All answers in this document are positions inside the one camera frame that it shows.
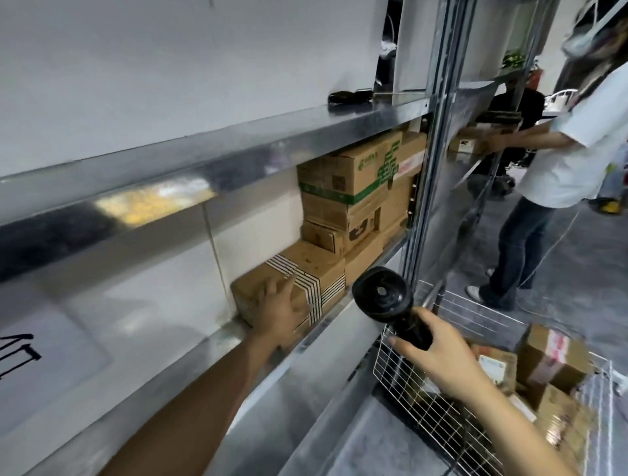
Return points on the person's right hand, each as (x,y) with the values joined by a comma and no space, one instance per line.
(446,363)

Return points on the person's left hand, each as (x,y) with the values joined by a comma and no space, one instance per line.
(279,314)

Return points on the box with striped tape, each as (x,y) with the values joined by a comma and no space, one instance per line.
(314,260)

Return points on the black barcode scanner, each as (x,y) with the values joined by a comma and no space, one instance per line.
(378,292)

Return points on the stack of cardboard boxes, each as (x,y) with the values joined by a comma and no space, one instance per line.
(363,255)
(471,142)

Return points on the pink label cardboard box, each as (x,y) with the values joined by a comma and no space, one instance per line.
(554,358)

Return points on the plain small cardboard box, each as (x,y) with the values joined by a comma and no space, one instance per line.
(564,417)

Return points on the box with green post logo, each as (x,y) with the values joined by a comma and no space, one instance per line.
(338,171)

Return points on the person's right forearm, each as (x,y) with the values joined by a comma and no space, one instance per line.
(520,436)

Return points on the person's left forearm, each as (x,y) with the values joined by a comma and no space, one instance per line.
(196,417)

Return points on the metal shelving rack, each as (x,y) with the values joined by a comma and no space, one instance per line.
(196,162)

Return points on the black object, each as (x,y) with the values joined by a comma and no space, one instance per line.
(343,97)

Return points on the white paper sign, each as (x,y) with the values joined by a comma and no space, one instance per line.
(59,372)

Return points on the black wheeled office chair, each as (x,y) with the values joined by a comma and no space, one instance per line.
(520,108)

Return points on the white glossy device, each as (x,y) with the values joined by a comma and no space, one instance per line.
(388,50)

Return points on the white spindle back chair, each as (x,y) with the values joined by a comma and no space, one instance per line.
(561,100)

